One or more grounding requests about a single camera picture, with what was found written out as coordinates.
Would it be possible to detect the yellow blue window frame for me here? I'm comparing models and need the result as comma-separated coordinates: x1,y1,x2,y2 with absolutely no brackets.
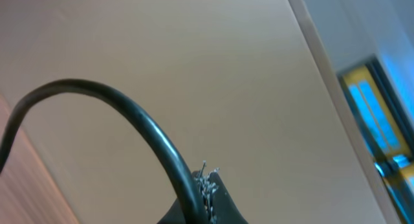
337,56,413,223

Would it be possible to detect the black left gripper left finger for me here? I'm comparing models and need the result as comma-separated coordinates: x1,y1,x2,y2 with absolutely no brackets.
157,199,186,224

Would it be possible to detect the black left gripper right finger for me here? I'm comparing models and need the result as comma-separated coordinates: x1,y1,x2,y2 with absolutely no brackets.
193,171,248,224

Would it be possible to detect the black cable bundle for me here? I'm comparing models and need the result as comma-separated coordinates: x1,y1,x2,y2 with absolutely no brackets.
0,78,209,224

